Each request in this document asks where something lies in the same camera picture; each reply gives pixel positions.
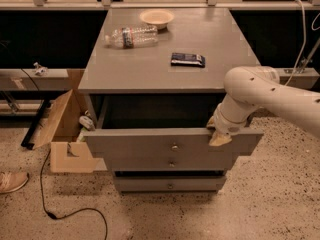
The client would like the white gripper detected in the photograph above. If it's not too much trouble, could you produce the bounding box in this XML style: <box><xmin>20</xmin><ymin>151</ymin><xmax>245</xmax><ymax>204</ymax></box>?
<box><xmin>206</xmin><ymin>103</ymin><xmax>248</xmax><ymax>147</ymax></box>

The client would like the grey top drawer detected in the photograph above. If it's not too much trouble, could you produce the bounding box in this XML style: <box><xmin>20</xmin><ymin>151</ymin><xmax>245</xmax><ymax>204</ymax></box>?
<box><xmin>86</xmin><ymin>94</ymin><xmax>263</xmax><ymax>171</ymax></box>

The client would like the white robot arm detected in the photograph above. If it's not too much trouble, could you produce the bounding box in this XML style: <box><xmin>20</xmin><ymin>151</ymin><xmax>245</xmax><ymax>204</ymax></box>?
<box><xmin>207</xmin><ymin>66</ymin><xmax>320</xmax><ymax>146</ymax></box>

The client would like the grey drawer cabinet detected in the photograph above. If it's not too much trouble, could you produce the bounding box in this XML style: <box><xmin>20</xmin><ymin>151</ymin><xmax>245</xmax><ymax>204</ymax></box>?
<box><xmin>77</xmin><ymin>7</ymin><xmax>274</xmax><ymax>195</ymax></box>

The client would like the grey bottom drawer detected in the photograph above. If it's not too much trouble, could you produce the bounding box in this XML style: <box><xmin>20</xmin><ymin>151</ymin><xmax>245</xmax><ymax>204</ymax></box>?
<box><xmin>113</xmin><ymin>170</ymin><xmax>226</xmax><ymax>192</ymax></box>

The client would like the open cardboard box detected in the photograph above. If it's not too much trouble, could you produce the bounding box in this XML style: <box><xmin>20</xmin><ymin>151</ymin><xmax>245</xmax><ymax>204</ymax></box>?
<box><xmin>32</xmin><ymin>68</ymin><xmax>104</xmax><ymax>175</ymax></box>

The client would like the clear plastic water bottle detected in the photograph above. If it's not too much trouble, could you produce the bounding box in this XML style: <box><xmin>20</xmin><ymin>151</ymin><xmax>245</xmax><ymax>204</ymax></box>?
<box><xmin>105</xmin><ymin>25</ymin><xmax>158</xmax><ymax>49</ymax></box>

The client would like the white bowl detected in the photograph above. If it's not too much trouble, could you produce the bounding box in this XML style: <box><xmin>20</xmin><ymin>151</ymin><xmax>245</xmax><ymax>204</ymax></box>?
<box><xmin>139</xmin><ymin>9</ymin><xmax>174</xmax><ymax>30</ymax></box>

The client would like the white item in box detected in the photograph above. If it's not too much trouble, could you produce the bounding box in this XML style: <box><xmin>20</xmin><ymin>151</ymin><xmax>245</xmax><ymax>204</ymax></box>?
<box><xmin>79</xmin><ymin>116</ymin><xmax>95</xmax><ymax>131</ymax></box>

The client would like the green item in box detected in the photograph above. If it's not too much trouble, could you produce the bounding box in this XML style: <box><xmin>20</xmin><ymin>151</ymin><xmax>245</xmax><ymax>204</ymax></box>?
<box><xmin>76</xmin><ymin>131</ymin><xmax>85</xmax><ymax>142</ymax></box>

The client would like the small clear object on ledge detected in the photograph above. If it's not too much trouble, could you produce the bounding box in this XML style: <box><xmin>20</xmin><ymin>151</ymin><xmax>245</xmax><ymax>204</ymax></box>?
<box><xmin>33</xmin><ymin>62</ymin><xmax>48</xmax><ymax>76</ymax></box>

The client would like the tan sneaker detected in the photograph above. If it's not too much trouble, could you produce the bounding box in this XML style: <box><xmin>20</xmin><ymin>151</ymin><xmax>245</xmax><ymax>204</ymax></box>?
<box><xmin>0</xmin><ymin>172</ymin><xmax>29</xmax><ymax>194</ymax></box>

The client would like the white cable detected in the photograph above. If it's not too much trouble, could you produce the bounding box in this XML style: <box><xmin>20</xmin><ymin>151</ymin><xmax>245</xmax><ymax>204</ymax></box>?
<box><xmin>283</xmin><ymin>0</ymin><xmax>307</xmax><ymax>87</ymax></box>

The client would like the black floor cable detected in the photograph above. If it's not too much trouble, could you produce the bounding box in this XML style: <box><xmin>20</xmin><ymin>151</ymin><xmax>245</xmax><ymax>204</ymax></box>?
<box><xmin>39</xmin><ymin>149</ymin><xmax>109</xmax><ymax>240</ymax></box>

